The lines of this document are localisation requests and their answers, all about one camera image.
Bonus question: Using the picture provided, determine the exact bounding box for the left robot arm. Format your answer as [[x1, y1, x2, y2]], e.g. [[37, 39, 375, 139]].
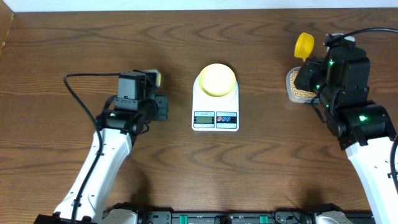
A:
[[35, 70, 168, 224]]

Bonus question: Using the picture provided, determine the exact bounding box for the clear container of soybeans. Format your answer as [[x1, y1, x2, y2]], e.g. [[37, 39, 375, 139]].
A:
[[286, 67, 315, 104]]

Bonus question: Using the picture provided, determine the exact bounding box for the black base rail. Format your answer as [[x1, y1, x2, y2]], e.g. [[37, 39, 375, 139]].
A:
[[102, 202, 376, 224]]

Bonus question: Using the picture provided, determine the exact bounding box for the black left camera cable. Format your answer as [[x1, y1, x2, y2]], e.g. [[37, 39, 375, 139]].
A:
[[63, 73, 122, 224]]

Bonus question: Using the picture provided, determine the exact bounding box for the white kitchen scale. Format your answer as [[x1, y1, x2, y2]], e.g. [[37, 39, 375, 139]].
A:
[[192, 77, 239, 132]]

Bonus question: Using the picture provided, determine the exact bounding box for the yellow measuring scoop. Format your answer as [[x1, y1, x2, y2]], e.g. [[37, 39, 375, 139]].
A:
[[294, 32, 315, 61]]

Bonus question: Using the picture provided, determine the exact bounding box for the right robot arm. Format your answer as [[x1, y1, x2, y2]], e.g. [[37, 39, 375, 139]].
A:
[[294, 37, 397, 223]]

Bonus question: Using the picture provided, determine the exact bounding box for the pale yellow bowl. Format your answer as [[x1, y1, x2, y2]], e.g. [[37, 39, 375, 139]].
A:
[[198, 63, 237, 97]]

